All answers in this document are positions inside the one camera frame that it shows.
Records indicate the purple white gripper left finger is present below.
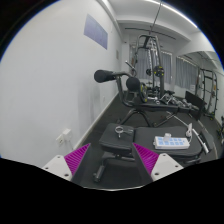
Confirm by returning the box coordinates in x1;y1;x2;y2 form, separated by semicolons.
42;143;91;181

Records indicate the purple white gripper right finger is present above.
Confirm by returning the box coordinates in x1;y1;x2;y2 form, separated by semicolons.
132;143;182;182

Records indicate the white charger plug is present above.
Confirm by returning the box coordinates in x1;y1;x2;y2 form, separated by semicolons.
164;133;171;141

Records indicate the white power strip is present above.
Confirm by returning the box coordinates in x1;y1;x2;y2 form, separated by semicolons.
154;136;190;150

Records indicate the black weight bench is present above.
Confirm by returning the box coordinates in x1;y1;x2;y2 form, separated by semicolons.
94;70;214;181

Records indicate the silver barbell collar clamp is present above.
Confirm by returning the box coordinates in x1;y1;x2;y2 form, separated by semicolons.
115;126;133;137

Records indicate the grey window curtain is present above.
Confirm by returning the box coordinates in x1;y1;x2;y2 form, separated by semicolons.
175;57;197;89

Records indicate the black power rack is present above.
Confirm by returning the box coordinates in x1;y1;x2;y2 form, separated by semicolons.
195;68;218;120

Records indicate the white power strip cable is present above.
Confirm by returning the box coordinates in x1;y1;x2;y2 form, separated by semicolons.
185;122;210;155

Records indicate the multi-gym cable machine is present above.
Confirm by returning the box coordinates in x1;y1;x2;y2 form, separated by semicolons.
124;0;188;108

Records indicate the blue wall poster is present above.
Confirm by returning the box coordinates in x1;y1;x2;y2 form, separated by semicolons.
84;15;108;49

